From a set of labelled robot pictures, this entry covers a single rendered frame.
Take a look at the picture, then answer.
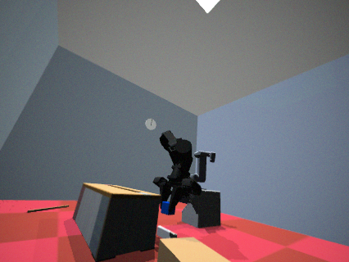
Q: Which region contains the small blue block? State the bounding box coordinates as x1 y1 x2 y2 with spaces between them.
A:
161 201 175 215

